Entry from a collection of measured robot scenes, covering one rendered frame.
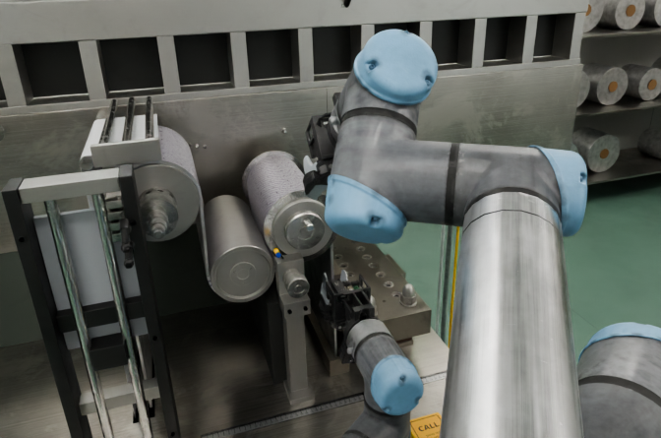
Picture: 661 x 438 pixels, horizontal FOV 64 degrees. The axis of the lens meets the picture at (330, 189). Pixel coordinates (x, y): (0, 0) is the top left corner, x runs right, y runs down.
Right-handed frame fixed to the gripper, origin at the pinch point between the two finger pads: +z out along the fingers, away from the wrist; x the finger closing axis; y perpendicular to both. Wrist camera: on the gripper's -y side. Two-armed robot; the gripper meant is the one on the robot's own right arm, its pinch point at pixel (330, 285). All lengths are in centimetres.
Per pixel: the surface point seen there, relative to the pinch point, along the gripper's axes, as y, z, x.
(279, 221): 18.6, -4.4, 10.5
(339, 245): -5.7, 26.1, -11.0
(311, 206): 20.7, -4.4, 4.5
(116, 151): 36, -6, 35
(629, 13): 30, 214, -290
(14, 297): -6, 30, 66
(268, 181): 21.4, 9.3, 9.7
